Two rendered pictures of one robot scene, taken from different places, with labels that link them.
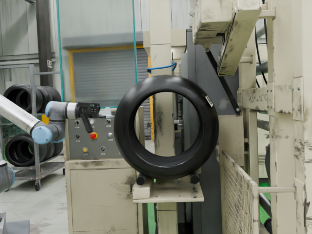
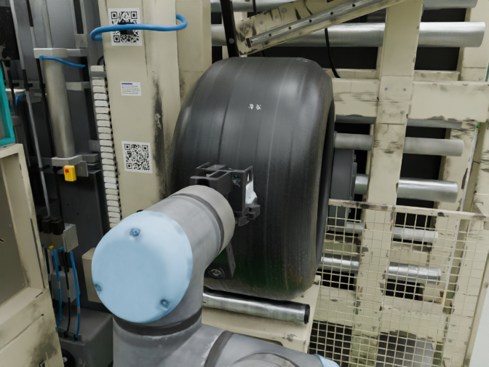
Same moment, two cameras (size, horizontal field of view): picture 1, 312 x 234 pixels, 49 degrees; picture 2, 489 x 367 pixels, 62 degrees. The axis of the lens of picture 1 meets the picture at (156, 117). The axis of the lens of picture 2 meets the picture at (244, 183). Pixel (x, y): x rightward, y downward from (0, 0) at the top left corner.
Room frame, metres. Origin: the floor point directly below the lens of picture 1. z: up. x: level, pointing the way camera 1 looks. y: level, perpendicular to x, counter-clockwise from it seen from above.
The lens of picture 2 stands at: (1.71, 0.87, 1.49)
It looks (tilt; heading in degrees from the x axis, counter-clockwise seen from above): 20 degrees down; 283
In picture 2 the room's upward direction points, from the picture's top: straight up
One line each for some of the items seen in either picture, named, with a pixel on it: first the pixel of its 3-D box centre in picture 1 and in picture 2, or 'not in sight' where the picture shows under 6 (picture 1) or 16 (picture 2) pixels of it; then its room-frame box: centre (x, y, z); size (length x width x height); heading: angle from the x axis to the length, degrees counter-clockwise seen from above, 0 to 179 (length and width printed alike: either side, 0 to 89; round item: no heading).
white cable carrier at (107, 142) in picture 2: not in sight; (115, 162); (2.24, -0.02, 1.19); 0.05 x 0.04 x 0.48; 87
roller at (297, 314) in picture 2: (143, 173); (235, 301); (1.91, 0.08, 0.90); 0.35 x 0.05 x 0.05; 177
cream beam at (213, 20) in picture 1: (219, 20); not in sight; (1.76, -0.34, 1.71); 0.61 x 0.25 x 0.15; 177
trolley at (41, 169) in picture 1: (35, 125); not in sight; (5.69, 2.03, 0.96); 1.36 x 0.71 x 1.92; 170
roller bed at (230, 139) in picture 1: (228, 139); not in sight; (2.10, -0.45, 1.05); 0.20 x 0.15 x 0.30; 177
